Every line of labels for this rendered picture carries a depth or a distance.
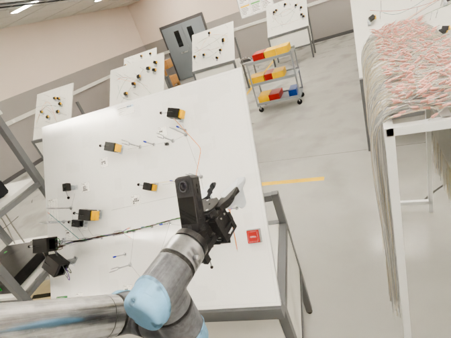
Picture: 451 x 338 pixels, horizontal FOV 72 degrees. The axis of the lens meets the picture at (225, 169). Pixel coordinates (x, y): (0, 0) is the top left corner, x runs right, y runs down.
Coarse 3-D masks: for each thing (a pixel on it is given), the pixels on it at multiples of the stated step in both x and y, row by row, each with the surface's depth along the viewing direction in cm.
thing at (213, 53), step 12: (228, 24) 761; (192, 36) 807; (204, 36) 789; (216, 36) 772; (228, 36) 756; (192, 48) 801; (204, 48) 783; (216, 48) 767; (228, 48) 751; (204, 60) 778; (216, 60) 760; (228, 60) 746; (192, 72) 786; (204, 72) 777; (216, 72) 767
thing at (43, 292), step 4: (44, 280) 194; (48, 280) 193; (40, 284) 191; (44, 284) 190; (48, 284) 188; (40, 288) 187; (44, 288) 186; (48, 288) 184; (36, 292) 184; (40, 292) 183; (44, 292) 182; (48, 292) 181; (32, 296) 182; (36, 296) 180; (40, 296) 179; (44, 296) 178; (48, 296) 177
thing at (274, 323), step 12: (216, 324) 141; (228, 324) 139; (240, 324) 138; (252, 324) 136; (264, 324) 135; (276, 324) 133; (216, 336) 146; (228, 336) 144; (240, 336) 142; (252, 336) 141; (264, 336) 139; (276, 336) 138
